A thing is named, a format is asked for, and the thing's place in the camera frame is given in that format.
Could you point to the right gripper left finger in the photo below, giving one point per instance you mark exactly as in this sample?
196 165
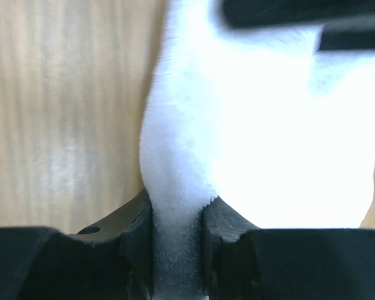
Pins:
110 259

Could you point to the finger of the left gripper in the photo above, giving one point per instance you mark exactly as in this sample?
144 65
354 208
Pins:
263 13
348 36

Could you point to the white towel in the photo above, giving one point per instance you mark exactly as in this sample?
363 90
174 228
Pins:
258 117

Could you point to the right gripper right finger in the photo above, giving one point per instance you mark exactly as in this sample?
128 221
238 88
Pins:
242 261

